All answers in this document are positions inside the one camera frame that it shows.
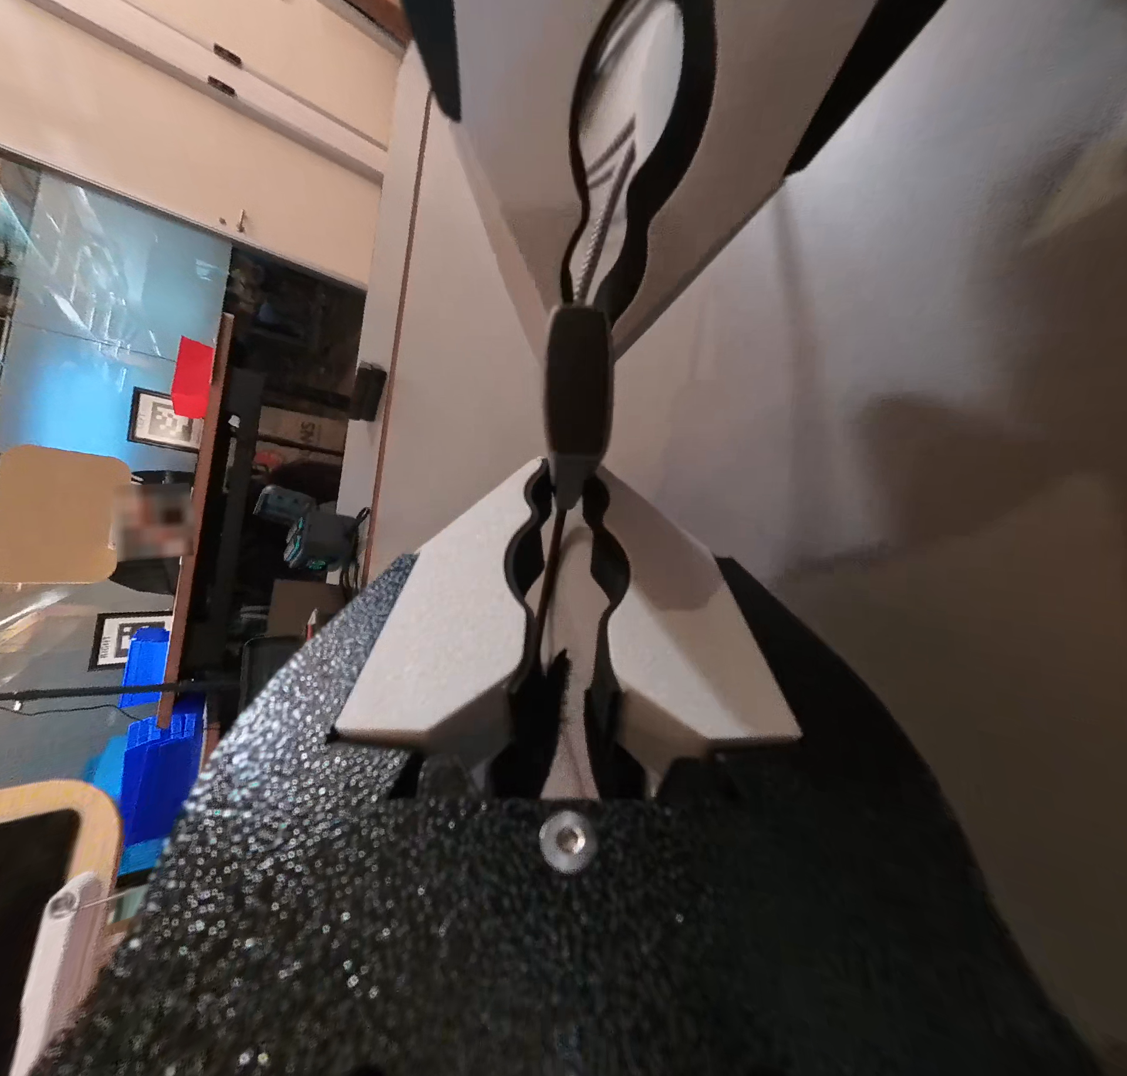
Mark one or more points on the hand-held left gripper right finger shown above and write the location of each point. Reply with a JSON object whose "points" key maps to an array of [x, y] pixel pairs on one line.
{"points": [[704, 644]]}

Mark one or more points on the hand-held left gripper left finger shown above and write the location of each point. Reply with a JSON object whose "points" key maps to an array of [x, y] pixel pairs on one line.
{"points": [[422, 644]]}

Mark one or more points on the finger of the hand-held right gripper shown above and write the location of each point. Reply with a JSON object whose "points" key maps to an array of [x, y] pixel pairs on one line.
{"points": [[774, 54], [519, 124]]}

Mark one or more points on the grey usb hub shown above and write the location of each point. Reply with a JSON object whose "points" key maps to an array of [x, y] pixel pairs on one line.
{"points": [[578, 389]]}

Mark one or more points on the dark power station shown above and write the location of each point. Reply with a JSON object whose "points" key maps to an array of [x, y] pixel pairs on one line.
{"points": [[316, 539]]}

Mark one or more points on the cardboard box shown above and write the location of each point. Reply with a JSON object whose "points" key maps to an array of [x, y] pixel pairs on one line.
{"points": [[303, 433]]}

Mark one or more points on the wooden desk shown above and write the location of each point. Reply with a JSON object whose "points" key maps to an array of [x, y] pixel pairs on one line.
{"points": [[200, 512]]}

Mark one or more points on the blue ribbed bin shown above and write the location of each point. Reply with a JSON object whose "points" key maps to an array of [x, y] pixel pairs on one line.
{"points": [[158, 767]]}

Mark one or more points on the framed tag poster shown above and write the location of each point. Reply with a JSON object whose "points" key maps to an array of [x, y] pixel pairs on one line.
{"points": [[114, 640], [163, 423]]}

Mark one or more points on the red box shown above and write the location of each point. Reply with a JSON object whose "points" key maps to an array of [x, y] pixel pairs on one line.
{"points": [[193, 375]]}

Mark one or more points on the white metal stand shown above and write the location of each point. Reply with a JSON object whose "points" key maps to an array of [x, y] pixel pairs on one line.
{"points": [[66, 961]]}

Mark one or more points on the light wooden frame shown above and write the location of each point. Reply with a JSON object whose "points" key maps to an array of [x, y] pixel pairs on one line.
{"points": [[97, 829]]}

